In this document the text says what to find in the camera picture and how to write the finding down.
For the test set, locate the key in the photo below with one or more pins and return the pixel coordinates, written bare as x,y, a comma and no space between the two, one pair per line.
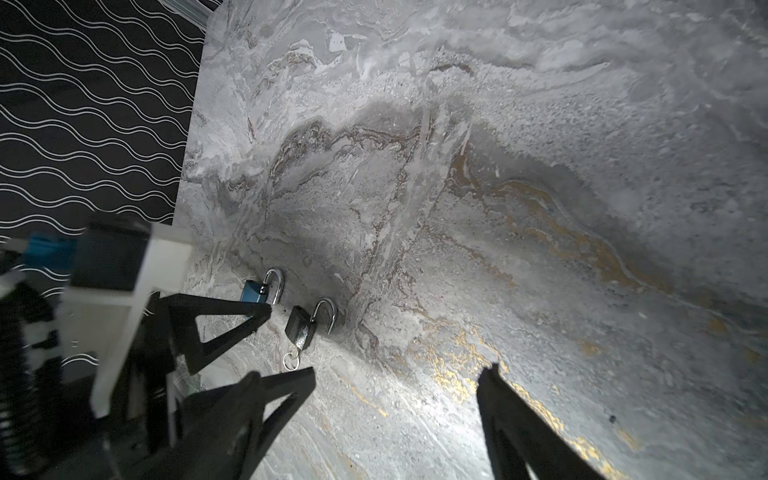
291,360

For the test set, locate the black padlock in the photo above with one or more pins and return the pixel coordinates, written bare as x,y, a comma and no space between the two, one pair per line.
302,326

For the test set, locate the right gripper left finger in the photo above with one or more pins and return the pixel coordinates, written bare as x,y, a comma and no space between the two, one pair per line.
227,431

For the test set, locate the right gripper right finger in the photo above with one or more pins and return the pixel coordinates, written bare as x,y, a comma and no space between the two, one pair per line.
519,443

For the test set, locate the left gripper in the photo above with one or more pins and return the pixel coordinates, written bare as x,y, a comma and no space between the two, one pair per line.
144,427

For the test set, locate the blue padlock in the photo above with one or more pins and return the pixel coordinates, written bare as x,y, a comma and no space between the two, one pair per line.
267,291

